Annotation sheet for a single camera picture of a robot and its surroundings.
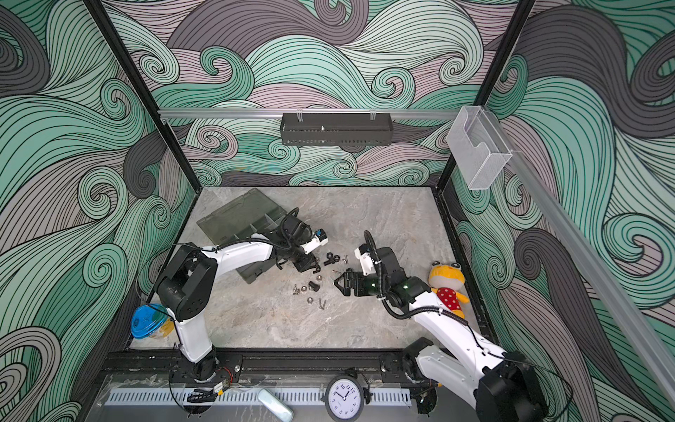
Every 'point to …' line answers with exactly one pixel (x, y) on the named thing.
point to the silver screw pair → (322, 307)
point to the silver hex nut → (309, 300)
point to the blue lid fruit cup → (151, 321)
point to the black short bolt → (315, 287)
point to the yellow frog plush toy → (445, 280)
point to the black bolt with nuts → (331, 258)
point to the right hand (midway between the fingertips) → (345, 283)
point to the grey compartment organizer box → (246, 216)
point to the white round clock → (344, 398)
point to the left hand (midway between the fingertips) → (315, 258)
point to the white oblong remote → (276, 405)
